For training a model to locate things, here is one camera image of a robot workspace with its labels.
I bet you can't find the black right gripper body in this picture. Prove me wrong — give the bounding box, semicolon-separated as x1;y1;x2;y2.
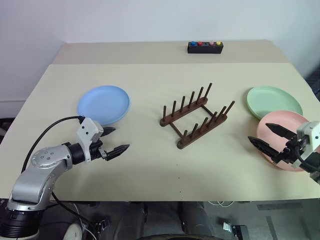
281;136;310;165

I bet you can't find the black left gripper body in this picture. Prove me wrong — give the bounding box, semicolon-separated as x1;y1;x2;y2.
88;138;110;162

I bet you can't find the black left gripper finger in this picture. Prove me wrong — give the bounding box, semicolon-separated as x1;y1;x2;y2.
102;126;117;138
104;143;131;162

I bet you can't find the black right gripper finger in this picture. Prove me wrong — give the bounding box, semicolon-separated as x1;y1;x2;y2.
247;135;288;165
265;122;297;141

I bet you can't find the pink plastic plate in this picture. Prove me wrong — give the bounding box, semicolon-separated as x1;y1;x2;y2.
256;109;320;173

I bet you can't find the light green plastic plate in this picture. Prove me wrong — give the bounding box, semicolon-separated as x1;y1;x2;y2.
246;85;304;121

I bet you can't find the brown wooden dish rack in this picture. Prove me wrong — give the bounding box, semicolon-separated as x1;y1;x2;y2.
159;82;236;150

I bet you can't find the light blue plastic plate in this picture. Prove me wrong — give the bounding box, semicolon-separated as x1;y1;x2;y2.
76;85;131;127

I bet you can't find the dark grey rounded shape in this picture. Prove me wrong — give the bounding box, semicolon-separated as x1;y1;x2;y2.
116;201;152;240
178;201;220;240

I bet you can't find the black clamp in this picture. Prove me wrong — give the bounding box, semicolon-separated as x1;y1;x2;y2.
93;216;112;231

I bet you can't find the black button box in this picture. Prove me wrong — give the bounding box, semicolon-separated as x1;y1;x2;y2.
187;40;224;55

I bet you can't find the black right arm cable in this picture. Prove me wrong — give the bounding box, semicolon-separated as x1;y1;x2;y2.
294;146;320;174

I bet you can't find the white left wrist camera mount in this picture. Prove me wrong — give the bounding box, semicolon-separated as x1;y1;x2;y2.
75;117;105;164

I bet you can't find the thin white cable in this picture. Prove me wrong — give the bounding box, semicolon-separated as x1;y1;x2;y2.
209;200;236;209

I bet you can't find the silver metal bracket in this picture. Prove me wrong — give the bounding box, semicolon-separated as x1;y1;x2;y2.
221;217;248;236

